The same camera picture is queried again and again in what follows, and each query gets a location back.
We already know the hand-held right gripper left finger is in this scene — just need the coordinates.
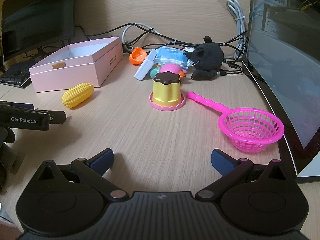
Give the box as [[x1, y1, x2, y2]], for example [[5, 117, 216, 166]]
[[37, 148, 128, 201]]

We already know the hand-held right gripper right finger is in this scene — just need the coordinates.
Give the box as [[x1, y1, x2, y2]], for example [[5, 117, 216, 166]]
[[195, 149, 287, 202]]

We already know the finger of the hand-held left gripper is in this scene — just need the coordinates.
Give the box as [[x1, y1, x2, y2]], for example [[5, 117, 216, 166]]
[[49, 109, 67, 125]]

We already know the yellow corn toy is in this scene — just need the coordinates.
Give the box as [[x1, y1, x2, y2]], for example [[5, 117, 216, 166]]
[[62, 82, 95, 109]]

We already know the pink cardboard box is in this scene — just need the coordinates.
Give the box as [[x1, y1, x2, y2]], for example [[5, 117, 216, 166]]
[[29, 36, 123, 93]]

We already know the pink toy strainer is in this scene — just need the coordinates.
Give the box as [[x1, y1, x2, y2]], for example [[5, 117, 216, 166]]
[[186, 91, 285, 153]]

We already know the dark brown toy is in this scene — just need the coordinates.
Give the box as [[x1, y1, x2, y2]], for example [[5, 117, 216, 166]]
[[149, 71, 186, 111]]

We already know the small white rectangular box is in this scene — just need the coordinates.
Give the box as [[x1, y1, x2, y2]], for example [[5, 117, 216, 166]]
[[134, 49, 157, 81]]

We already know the orange plastic shell toy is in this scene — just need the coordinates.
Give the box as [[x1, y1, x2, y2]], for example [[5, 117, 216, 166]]
[[129, 47, 147, 66]]

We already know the black plush toy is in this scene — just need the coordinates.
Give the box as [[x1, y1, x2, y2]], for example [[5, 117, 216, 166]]
[[186, 36, 225, 81]]

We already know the wooden desktop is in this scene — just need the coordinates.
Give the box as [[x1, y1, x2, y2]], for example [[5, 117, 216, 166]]
[[0, 26, 299, 240]]

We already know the black keyboard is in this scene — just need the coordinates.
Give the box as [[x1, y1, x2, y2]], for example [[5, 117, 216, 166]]
[[0, 61, 34, 88]]

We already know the black computer monitor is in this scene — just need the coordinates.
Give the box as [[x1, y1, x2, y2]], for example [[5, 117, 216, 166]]
[[0, 0, 75, 62]]

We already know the teal small toy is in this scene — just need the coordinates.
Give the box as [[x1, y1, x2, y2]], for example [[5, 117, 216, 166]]
[[149, 65, 162, 79]]

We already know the black computer case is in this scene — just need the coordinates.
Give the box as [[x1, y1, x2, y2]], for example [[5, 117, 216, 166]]
[[241, 0, 320, 178]]

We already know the pink round toy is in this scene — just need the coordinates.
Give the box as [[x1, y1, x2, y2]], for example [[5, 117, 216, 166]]
[[160, 64, 189, 79]]

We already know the blue tissue packet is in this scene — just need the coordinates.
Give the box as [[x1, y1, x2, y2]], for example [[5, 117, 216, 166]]
[[153, 46, 192, 68]]

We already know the black cable with plug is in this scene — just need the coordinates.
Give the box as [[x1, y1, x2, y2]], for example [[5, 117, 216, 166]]
[[217, 68, 245, 77]]

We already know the grey cable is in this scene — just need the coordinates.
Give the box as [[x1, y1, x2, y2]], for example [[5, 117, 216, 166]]
[[121, 22, 162, 53]]

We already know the white cable bundle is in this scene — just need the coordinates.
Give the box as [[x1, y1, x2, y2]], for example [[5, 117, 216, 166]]
[[219, 0, 248, 60]]

